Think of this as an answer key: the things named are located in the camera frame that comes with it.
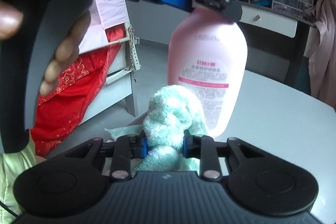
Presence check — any white desk drawer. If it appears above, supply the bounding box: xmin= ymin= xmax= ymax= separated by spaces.
xmin=239 ymin=6 xmax=299 ymax=39

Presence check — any black cable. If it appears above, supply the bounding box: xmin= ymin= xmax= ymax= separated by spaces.
xmin=0 ymin=199 xmax=20 ymax=218

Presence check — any pink lotion pump bottle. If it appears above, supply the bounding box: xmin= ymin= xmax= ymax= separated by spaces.
xmin=167 ymin=7 xmax=249 ymax=139

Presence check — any white bed rail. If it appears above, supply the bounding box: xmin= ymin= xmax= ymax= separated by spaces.
xmin=105 ymin=21 xmax=141 ymax=83

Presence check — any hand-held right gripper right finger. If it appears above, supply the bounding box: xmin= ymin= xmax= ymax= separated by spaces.
xmin=182 ymin=132 xmax=268 ymax=179

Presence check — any pink curtain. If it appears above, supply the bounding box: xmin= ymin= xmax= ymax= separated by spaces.
xmin=304 ymin=0 xmax=336 ymax=109

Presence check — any person's left hand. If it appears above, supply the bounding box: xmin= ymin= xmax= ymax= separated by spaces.
xmin=0 ymin=1 xmax=91 ymax=96

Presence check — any light green garment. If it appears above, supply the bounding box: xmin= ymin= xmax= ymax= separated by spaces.
xmin=0 ymin=132 xmax=37 ymax=217

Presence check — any red printed blanket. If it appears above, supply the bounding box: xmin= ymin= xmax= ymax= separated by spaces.
xmin=31 ymin=25 xmax=127 ymax=157

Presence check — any grey desk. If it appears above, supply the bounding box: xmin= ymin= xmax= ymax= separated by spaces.
xmin=239 ymin=0 xmax=317 ymax=84

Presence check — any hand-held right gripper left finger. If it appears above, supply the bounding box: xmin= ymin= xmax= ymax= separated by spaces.
xmin=66 ymin=135 xmax=148 ymax=180

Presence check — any green white towel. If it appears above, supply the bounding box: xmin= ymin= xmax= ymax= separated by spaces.
xmin=104 ymin=84 xmax=210 ymax=172

